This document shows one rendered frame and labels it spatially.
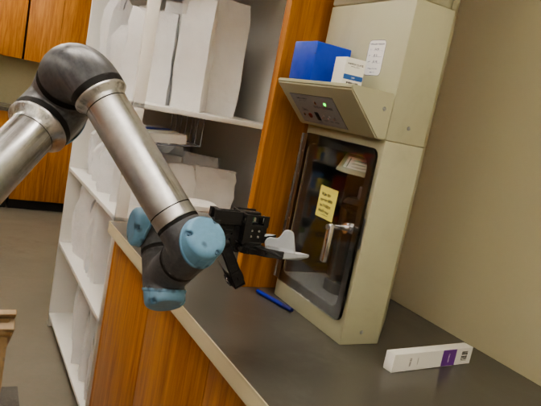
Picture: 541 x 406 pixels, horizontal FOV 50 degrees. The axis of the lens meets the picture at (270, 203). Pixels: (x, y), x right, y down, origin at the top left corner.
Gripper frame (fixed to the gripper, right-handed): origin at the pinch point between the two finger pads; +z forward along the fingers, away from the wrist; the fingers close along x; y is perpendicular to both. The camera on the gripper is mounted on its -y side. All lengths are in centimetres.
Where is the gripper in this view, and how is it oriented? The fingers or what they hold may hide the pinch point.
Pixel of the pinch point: (291, 249)
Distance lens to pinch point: 124.6
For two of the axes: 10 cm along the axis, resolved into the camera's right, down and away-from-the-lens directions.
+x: -4.4, -2.2, 8.7
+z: 8.7, 1.0, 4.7
